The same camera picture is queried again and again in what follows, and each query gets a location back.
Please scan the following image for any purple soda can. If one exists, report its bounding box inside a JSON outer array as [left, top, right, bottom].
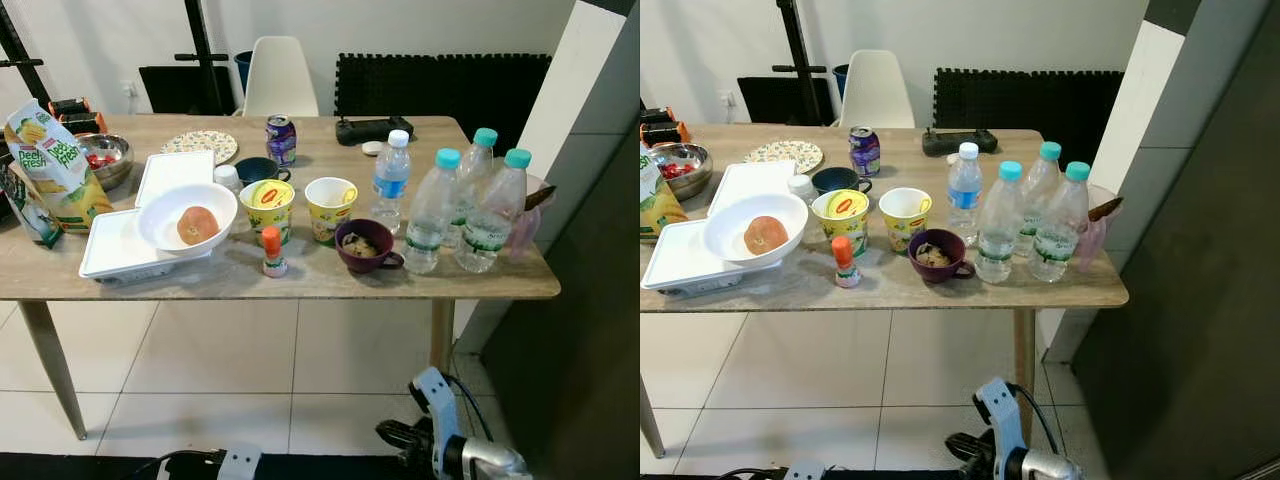
[[849, 126, 882, 179], [265, 114, 298, 168]]

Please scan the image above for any green white snack bag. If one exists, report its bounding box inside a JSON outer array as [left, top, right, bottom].
[[0, 165, 63, 249]]

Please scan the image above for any small orange cap bottle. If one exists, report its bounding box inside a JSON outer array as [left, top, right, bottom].
[[260, 226, 288, 278], [832, 235, 861, 289]]

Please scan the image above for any small black foam panel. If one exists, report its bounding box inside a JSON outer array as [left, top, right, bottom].
[[139, 65, 239, 116], [738, 76, 839, 126]]

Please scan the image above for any dark blue mug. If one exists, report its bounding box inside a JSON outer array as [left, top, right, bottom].
[[811, 166, 873, 197], [234, 157, 292, 187]]

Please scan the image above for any yellow instant noodle cup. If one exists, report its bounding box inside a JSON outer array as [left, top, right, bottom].
[[812, 189, 870, 259], [305, 177, 359, 246], [879, 187, 933, 254], [239, 179, 296, 247]]

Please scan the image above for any white cap water bottle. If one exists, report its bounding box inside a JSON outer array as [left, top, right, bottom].
[[946, 142, 984, 246], [372, 129, 412, 233]]

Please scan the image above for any metal bowl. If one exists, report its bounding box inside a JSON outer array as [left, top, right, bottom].
[[650, 142, 714, 201], [76, 133, 134, 191]]

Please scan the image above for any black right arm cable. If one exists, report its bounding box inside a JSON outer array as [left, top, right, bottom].
[[443, 372, 495, 446], [1008, 382, 1061, 457]]

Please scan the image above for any light wooden table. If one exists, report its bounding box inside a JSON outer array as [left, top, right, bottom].
[[0, 113, 561, 441], [640, 125, 1129, 459]]

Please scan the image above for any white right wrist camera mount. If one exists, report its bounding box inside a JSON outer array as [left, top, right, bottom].
[[975, 377, 1028, 480], [410, 367, 463, 473]]

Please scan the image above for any large black foam mat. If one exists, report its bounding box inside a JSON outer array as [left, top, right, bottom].
[[932, 68, 1125, 166], [334, 53, 552, 153]]

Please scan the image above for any round orange fruit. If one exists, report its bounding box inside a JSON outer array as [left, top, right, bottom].
[[744, 216, 789, 256], [177, 206, 221, 247]]

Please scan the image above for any black stand pole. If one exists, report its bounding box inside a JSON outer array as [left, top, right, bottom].
[[175, 0, 233, 116], [772, 0, 831, 126]]

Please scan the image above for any patterned round plate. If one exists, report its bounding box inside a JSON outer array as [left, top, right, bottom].
[[161, 130, 239, 165], [743, 140, 824, 174]]

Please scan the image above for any black remote controller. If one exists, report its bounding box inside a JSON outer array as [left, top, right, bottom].
[[921, 128, 998, 158], [335, 116, 415, 147]]

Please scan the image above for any clear pink cup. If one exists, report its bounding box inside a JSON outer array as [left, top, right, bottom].
[[505, 175, 556, 263], [1075, 185, 1124, 273]]

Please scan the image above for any black tripod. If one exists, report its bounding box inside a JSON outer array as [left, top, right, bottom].
[[0, 0, 51, 111]]

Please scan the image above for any white plastic chair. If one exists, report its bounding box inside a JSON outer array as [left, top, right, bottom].
[[835, 49, 915, 129], [241, 36, 320, 118]]

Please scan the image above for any white foam clamshell box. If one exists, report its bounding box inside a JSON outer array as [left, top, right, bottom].
[[641, 161, 801, 298], [79, 150, 218, 286]]

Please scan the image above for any purple mug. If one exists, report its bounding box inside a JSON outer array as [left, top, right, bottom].
[[908, 229, 976, 284], [334, 219, 406, 275]]

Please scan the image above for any large white bowl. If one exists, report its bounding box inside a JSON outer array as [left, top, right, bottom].
[[702, 192, 809, 267], [137, 182, 239, 255]]

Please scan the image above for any yellow green snack bag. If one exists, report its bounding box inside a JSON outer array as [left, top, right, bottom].
[[640, 150, 689, 241], [4, 100, 114, 233]]

